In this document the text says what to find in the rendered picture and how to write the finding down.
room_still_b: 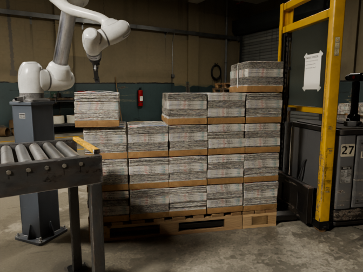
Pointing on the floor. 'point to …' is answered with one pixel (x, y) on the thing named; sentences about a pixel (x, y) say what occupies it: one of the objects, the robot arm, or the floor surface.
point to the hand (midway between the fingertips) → (97, 72)
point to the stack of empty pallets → (221, 88)
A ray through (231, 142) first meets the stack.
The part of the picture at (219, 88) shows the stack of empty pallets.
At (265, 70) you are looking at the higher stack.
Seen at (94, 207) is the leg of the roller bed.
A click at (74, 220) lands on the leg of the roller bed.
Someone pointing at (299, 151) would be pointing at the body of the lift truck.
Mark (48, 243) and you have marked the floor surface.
